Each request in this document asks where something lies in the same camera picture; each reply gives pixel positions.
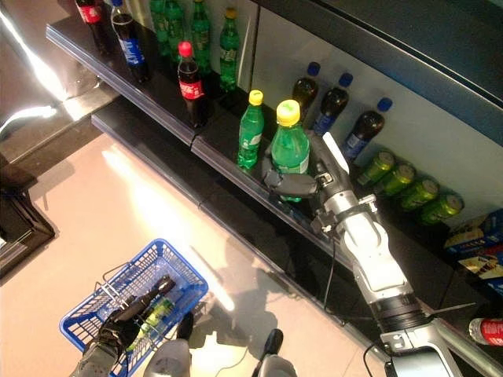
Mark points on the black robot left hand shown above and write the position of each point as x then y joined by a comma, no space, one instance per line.
118,330

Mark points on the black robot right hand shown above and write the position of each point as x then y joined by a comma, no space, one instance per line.
298,185

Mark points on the green Sprite bottle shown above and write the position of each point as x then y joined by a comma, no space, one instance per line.
201,35
250,137
230,55
159,23
288,149
177,27

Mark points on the blue plastic shopping basket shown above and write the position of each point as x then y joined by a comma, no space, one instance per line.
165,255

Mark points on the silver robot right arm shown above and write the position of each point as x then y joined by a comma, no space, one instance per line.
369,251

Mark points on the green bottle in basket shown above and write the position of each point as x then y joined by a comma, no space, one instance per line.
159,312

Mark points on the silver robot left leg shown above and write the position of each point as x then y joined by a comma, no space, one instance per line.
169,357

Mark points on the black store shelf board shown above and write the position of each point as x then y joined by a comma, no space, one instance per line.
177,165
393,39
222,118

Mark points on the black low display stand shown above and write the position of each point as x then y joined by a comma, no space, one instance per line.
19,228

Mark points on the Coca-Cola bottle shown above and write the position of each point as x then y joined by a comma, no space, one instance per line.
91,13
191,88

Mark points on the blue biscuit box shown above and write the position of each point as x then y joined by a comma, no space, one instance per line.
471,239

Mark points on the glossy dark display unit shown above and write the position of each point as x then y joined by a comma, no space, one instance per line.
23,129

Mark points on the red label water bottle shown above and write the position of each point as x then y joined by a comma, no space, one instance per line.
489,331

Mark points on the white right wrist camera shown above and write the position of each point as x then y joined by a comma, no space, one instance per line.
337,151

